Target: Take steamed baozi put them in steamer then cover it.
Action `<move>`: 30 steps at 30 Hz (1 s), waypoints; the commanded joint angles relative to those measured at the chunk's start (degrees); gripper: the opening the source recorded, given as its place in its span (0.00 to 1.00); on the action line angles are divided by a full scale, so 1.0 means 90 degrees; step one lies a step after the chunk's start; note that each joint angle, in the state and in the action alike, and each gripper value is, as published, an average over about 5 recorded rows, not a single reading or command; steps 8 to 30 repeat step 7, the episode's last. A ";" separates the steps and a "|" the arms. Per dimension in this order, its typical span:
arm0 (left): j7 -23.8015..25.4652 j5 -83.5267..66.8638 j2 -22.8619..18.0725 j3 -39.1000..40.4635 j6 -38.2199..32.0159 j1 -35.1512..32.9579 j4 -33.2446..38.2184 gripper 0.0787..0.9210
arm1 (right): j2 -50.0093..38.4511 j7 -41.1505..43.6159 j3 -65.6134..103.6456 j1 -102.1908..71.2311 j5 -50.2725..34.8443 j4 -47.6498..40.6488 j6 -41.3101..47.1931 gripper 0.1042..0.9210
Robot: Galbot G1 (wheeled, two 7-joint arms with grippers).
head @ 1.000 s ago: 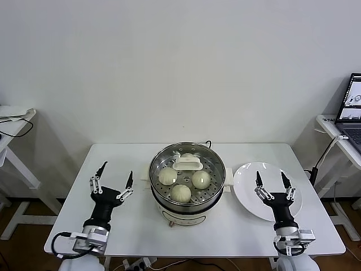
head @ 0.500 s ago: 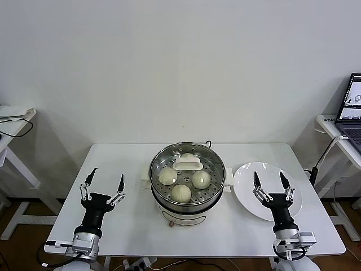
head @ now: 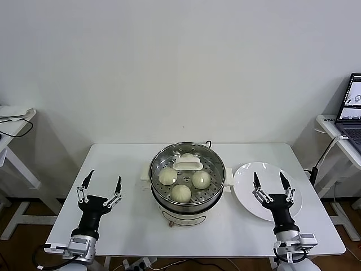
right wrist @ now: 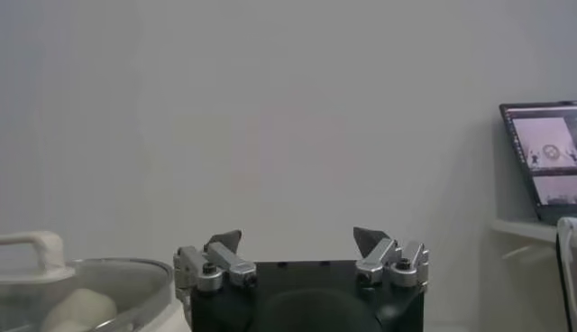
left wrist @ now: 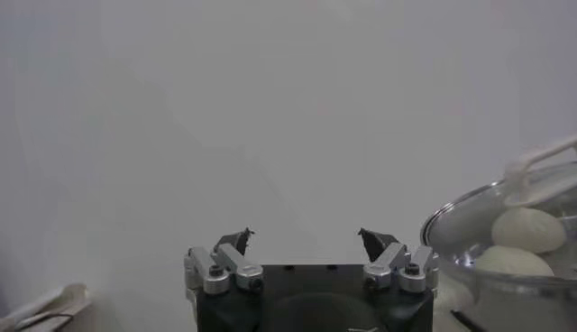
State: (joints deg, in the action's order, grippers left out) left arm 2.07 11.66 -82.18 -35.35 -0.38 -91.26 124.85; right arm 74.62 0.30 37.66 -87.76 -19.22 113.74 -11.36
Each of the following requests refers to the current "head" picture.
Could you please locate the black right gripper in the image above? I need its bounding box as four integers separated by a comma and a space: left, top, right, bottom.
252, 171, 300, 234

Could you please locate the dark grey open laptop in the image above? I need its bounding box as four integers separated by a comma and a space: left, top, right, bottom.
334, 72, 361, 147

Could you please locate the white side table with laptop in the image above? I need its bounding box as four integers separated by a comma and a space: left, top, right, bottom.
315, 114, 361, 242

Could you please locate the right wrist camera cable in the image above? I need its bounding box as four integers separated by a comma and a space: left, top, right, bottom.
272, 244, 309, 264

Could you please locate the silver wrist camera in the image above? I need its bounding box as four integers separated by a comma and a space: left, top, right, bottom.
300, 233, 319, 247
68, 236, 91, 254

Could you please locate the round glass pot lid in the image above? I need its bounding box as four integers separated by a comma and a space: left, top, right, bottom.
148, 142, 226, 204

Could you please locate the stainless steel steamer pot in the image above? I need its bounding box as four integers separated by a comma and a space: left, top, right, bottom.
140, 165, 235, 228

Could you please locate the white work table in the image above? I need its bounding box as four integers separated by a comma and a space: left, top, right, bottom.
45, 142, 347, 271

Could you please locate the white laptop cable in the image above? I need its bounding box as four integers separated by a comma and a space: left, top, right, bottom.
328, 135, 350, 155

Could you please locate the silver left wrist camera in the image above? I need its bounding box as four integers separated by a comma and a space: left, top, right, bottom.
68, 236, 91, 254

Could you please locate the white side table with cloth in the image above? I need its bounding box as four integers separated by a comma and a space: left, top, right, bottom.
0, 104, 61, 241

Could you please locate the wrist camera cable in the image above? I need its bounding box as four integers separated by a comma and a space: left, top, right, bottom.
32, 243, 78, 269
272, 244, 309, 264

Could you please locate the white power strip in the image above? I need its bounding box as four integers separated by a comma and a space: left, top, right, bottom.
122, 257, 159, 270

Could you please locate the black hanging adapter cable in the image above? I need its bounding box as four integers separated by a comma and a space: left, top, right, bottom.
304, 146, 335, 189

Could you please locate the thin black looped cable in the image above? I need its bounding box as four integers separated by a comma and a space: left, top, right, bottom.
0, 117, 34, 139

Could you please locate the perforated steel steamer basket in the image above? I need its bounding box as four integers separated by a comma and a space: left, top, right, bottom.
148, 142, 227, 215

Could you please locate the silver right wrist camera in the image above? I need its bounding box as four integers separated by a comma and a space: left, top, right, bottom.
300, 233, 319, 247

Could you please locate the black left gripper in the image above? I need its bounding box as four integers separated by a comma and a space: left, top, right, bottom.
73, 169, 124, 235

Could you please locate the round white plate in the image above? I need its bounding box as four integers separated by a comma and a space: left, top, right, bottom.
233, 161, 303, 222

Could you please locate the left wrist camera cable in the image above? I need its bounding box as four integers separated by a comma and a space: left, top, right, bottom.
32, 243, 78, 269

